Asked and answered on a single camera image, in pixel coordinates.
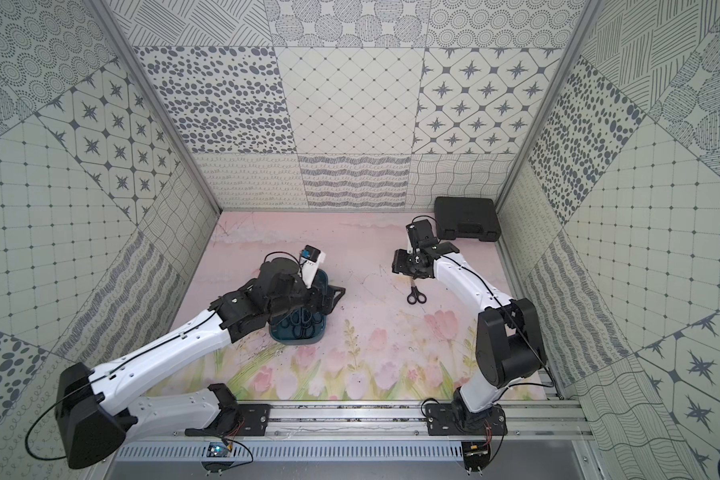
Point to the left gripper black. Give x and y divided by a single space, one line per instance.
322 294

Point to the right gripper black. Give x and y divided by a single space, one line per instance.
398 265

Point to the small dark scissors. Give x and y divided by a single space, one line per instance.
415 296

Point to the teal plastic storage box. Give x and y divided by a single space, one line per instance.
320 281

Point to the large all-black scissors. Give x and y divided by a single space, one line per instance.
313 324

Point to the black scissors silver blades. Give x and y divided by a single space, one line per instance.
290 326

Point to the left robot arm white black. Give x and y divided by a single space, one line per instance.
100 409

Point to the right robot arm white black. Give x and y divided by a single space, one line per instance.
509 346

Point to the black plastic tool case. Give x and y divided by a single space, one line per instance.
470 218

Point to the left green circuit board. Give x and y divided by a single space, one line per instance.
217 459

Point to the right black controller board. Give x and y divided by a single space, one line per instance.
476 456

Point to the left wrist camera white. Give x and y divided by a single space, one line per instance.
310 260

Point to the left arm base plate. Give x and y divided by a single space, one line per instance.
242 420

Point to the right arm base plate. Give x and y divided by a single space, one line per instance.
451 419

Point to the aluminium rail frame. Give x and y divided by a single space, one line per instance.
326 420

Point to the white perforated cable duct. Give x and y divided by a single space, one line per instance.
270 451

